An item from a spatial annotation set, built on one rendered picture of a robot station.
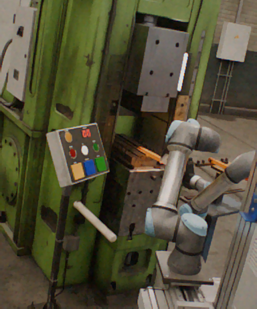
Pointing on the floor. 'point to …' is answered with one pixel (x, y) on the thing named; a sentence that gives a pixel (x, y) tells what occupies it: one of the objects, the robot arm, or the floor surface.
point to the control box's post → (59, 242)
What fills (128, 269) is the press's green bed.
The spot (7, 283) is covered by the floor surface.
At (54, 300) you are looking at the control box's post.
